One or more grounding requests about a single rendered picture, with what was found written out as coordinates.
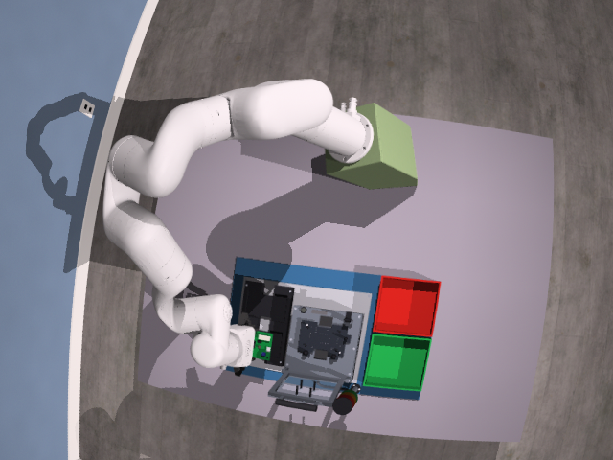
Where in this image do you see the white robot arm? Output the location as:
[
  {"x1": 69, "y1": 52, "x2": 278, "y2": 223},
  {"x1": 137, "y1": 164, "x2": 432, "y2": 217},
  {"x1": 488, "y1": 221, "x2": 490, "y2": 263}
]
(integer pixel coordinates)
[{"x1": 102, "y1": 79, "x2": 374, "y2": 370}]

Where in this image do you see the green bin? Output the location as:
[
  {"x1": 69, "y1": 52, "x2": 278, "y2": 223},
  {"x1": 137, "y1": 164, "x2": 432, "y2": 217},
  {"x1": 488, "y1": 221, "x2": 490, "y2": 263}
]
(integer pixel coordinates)
[{"x1": 363, "y1": 333, "x2": 432, "y2": 391}]

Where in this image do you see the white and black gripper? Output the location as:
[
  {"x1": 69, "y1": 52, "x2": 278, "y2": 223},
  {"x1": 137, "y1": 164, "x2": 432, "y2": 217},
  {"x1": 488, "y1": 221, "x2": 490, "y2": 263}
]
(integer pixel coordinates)
[{"x1": 228, "y1": 312, "x2": 259, "y2": 377}]

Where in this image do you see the red open-top bin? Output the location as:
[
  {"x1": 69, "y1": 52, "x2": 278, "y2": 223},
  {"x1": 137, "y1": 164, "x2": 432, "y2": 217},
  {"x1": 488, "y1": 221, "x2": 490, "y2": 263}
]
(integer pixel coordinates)
[{"x1": 373, "y1": 276, "x2": 441, "y2": 337}]

